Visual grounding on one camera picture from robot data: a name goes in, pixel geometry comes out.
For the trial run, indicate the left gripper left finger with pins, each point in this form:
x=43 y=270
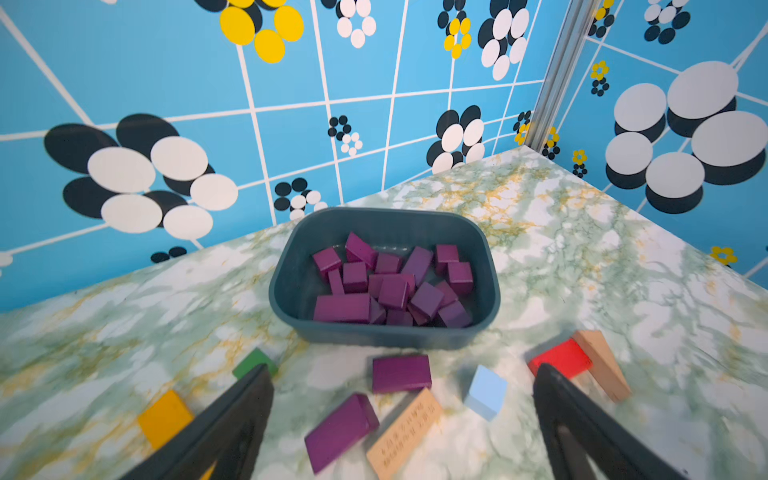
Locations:
x=224 y=439

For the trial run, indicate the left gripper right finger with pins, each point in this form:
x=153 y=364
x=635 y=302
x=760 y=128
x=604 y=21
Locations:
x=579 y=435

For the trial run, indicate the yellow long brick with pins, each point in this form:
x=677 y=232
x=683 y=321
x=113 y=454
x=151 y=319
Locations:
x=164 y=419

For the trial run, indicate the purple tall triangle brick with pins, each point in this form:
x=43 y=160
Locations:
x=349 y=423

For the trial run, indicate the dark teal storage bin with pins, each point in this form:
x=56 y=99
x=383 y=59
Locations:
x=406 y=301

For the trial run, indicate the purple brick beside bin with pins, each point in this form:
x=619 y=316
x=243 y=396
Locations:
x=401 y=373

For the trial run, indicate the green cube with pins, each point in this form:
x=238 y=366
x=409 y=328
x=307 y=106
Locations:
x=254 y=359

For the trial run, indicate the natural wood triangle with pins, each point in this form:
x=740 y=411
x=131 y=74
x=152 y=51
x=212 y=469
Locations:
x=605 y=368

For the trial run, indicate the red rectangular brick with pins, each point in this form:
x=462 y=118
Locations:
x=568 y=358

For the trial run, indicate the light blue cube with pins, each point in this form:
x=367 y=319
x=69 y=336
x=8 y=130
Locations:
x=486 y=393

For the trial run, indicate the natural wood printed brick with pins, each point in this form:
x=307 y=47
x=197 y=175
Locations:
x=394 y=447

